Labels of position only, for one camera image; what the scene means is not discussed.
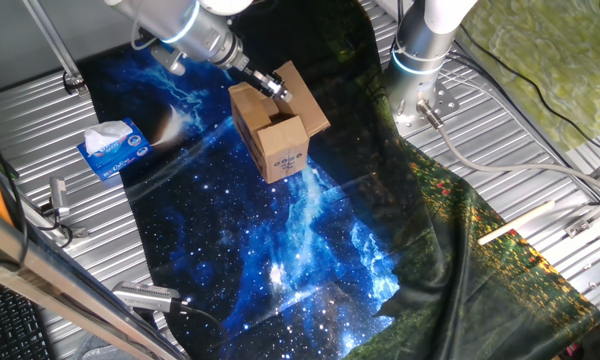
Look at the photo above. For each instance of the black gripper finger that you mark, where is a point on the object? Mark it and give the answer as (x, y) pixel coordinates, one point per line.
(280, 90)

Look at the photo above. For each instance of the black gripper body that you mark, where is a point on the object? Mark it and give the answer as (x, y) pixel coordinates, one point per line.
(257, 79)

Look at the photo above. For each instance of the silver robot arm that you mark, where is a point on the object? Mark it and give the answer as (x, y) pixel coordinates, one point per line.
(420, 45)

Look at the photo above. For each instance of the small brown cardboard box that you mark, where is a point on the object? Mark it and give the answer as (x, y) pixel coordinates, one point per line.
(272, 107)

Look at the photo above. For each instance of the blue tissue pack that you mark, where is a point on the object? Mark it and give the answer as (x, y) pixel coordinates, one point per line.
(122, 157)

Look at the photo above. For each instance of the blue galaxy print cloth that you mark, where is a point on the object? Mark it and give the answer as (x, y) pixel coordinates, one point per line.
(260, 260)

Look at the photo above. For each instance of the slanted metal pole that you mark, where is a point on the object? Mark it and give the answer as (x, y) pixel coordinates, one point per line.
(50, 37)

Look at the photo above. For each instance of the dark forest print cloth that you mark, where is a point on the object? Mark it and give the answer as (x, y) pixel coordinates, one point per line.
(455, 280)

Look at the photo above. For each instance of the white stick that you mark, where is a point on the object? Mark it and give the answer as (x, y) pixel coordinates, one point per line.
(515, 223)

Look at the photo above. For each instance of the green yellow mat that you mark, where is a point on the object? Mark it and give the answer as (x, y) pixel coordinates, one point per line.
(555, 60)

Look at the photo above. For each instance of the black keyboard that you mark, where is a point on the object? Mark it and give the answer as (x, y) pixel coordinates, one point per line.
(5, 325)

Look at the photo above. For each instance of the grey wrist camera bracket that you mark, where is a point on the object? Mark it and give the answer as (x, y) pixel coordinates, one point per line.
(167, 60)

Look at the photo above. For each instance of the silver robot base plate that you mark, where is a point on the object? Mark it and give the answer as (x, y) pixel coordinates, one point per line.
(447, 102)

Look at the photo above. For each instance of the metal camera mount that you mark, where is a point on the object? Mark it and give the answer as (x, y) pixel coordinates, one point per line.
(80, 232)

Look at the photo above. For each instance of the long silver camera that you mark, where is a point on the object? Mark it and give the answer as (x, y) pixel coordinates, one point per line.
(145, 296)

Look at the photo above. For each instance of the aluminium frame beam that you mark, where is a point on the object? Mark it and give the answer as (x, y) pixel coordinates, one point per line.
(40, 280)

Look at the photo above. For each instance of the metal bracket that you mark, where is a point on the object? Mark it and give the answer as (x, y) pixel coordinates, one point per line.
(595, 215)

